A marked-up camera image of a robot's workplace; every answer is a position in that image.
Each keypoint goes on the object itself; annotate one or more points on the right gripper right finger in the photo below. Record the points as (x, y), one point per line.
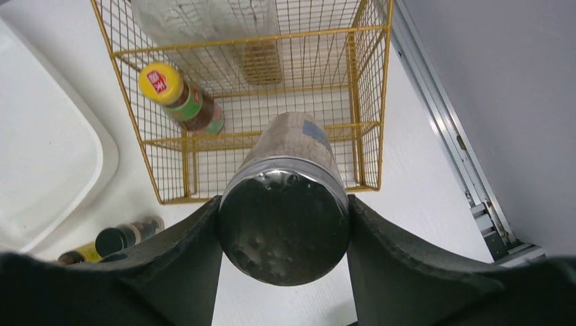
(399, 278)

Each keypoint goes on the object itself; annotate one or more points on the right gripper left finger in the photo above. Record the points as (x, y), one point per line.
(169, 279)

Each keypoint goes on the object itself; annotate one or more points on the silver lid salt shaker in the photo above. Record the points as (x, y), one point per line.
(283, 218)

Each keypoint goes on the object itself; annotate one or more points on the yellow cap sauce bottle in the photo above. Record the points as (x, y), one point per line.
(181, 99)

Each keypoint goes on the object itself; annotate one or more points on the glass bottle with brown sauce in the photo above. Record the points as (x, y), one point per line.
(214, 36)

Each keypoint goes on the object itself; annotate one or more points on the black cap spice jar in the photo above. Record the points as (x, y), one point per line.
(123, 236)

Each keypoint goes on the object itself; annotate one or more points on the yellow label sauce bottle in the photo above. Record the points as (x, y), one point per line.
(85, 253)

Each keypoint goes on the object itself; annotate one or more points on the white rectangular tub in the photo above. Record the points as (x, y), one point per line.
(56, 156)

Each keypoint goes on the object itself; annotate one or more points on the gold wire basket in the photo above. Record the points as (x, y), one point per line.
(334, 57)

